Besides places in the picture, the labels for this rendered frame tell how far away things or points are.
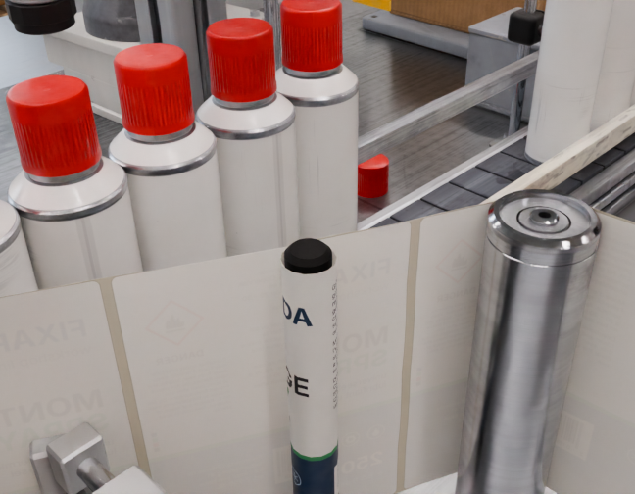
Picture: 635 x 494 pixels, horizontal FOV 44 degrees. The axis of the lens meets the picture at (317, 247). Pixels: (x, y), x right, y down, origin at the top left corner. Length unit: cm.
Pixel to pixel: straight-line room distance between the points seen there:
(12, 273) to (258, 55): 15
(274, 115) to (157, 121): 7
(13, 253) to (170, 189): 8
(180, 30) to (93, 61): 41
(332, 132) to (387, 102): 51
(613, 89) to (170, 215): 47
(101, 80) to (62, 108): 60
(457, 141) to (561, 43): 23
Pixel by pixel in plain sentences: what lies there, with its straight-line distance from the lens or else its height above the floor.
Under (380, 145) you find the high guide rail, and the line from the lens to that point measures 57.
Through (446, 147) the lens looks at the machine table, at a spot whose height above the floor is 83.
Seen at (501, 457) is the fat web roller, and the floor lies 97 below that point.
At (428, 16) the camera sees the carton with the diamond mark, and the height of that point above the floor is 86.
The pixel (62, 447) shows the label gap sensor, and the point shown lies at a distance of 28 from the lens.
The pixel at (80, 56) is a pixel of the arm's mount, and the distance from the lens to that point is 96.
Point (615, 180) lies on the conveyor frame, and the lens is 73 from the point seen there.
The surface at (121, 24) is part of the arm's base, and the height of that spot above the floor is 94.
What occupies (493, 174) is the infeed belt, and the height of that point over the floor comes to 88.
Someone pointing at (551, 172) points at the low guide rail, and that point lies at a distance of 64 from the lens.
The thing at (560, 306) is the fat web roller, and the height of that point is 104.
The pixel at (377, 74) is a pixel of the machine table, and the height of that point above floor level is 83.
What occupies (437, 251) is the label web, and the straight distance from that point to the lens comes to 29.
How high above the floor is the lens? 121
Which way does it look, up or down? 34 degrees down
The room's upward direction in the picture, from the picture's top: 1 degrees counter-clockwise
